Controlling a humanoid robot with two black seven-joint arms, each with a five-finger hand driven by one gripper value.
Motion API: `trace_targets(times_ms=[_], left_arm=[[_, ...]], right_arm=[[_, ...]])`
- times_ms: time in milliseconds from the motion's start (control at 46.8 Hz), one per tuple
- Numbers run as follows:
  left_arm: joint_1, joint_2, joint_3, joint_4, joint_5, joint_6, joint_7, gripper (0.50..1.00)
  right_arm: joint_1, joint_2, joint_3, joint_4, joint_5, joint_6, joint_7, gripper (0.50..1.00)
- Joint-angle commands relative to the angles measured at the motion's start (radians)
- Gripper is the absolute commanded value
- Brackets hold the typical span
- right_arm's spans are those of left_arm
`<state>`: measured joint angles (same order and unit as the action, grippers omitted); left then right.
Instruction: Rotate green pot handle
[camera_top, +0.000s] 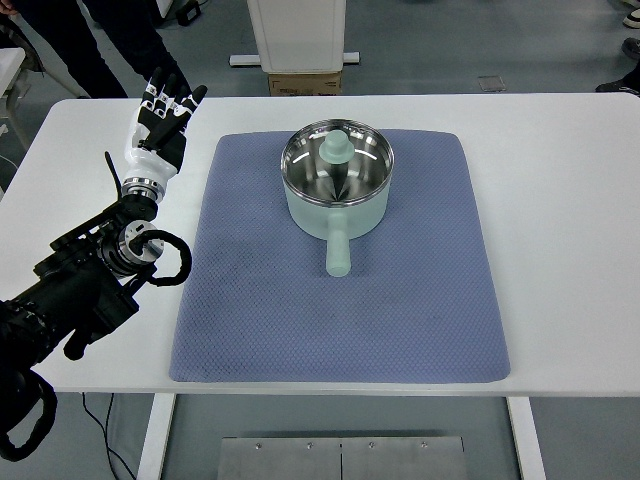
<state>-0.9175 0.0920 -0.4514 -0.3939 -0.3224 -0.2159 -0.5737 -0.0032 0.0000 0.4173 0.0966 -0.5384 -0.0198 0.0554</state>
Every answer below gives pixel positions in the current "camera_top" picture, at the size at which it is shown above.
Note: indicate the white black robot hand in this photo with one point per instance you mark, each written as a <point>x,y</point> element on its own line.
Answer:
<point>150,160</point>

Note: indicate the blue quilted mat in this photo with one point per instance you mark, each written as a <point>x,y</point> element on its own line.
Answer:
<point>325,325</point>

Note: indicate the white table leg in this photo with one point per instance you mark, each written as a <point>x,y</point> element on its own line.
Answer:
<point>526,440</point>
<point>155,435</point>

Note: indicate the person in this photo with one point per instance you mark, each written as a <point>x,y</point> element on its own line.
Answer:
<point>75,40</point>

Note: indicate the grey metal plate with screws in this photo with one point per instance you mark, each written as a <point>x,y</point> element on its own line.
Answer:
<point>300,460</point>

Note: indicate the white side table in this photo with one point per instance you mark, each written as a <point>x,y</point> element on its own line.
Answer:
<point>9,62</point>

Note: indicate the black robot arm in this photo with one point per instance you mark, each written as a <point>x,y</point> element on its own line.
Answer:
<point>75,295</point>

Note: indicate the glass lid with green knob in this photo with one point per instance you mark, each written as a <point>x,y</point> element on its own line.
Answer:
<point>335,150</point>

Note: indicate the white and black shoe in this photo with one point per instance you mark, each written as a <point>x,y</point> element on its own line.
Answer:
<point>632,19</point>

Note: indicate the grey floor socket cover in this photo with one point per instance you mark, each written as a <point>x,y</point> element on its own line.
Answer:
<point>491,83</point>

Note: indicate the white pedestal stand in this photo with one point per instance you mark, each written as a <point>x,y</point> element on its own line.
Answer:
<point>300,35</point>

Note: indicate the brown cardboard box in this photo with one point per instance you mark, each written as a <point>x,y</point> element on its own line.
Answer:
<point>305,84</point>

